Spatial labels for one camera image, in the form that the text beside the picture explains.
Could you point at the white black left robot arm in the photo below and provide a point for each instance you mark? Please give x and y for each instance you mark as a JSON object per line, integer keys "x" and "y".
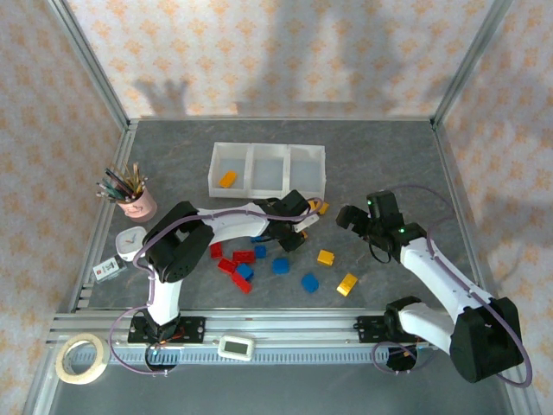
{"x": 233, "y": 221}

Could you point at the red lego brick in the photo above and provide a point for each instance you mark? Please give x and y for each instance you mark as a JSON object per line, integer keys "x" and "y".
{"x": 244, "y": 256}
{"x": 242, "y": 282}
{"x": 215, "y": 250}
{"x": 226, "y": 265}

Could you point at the beige masking tape roll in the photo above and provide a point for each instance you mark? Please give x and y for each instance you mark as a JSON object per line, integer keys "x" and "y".
{"x": 62, "y": 367}

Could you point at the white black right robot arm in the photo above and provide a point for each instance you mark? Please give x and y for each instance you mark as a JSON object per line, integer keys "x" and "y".
{"x": 432, "y": 269}

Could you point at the wooden stick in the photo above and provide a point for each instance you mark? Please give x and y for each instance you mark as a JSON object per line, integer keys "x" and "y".
{"x": 136, "y": 173}

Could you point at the aluminium side rail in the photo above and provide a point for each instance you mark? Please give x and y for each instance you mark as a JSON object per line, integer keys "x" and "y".
{"x": 462, "y": 216}
{"x": 103, "y": 216}

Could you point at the pink cup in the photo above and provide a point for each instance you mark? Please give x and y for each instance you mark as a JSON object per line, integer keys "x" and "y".
{"x": 140, "y": 209}

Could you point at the aluminium frame bar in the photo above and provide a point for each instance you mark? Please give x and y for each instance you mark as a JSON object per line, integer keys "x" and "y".
{"x": 281, "y": 118}

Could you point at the aluminium frame post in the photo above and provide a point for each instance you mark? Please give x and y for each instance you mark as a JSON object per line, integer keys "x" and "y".
{"x": 97, "y": 73}
{"x": 470, "y": 65}

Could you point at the white three-compartment container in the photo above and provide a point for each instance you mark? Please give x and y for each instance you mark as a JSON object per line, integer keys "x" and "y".
{"x": 268, "y": 173}

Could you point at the coloured pencil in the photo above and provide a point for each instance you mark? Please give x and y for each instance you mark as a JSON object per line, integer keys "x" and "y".
{"x": 114, "y": 178}
{"x": 108, "y": 189}
{"x": 129, "y": 173}
{"x": 108, "y": 196}
{"x": 144, "y": 179}

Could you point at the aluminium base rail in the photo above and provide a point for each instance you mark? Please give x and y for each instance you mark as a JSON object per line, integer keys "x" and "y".
{"x": 281, "y": 322}

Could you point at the white digital timer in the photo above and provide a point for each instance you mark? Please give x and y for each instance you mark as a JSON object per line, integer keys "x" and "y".
{"x": 235, "y": 347}

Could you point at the small black white box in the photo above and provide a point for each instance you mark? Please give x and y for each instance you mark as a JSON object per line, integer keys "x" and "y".
{"x": 109, "y": 269}

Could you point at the small white clock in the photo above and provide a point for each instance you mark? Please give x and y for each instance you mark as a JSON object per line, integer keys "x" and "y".
{"x": 129, "y": 242}

